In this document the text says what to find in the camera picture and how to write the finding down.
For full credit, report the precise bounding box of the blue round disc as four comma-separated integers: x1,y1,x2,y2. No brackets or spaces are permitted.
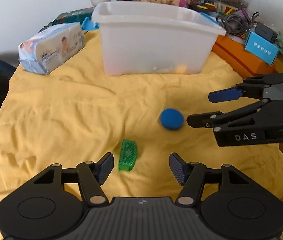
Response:
159,108,184,131

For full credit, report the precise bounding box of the green patterned block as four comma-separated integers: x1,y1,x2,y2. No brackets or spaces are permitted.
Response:
118,139,138,172

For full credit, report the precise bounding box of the orange box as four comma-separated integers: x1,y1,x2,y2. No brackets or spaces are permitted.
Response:
212,35,275,78

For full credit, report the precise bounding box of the blue small box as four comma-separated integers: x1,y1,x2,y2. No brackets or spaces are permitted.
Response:
244,31,279,65

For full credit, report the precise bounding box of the yellow cloth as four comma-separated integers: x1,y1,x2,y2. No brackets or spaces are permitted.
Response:
0,31,283,239

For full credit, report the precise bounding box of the black power adapter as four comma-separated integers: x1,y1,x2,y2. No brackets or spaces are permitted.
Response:
255,22,278,43

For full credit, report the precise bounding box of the white plastic bin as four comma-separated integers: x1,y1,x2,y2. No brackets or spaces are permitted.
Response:
92,2,226,76

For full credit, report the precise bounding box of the baby wipes pack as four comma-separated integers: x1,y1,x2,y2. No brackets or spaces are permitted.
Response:
18,23,84,75

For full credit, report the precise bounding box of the dark green box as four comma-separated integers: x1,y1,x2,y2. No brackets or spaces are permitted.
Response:
40,7,94,32

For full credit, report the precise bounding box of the black cable bundle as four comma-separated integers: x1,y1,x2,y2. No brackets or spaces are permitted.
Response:
216,11,260,34

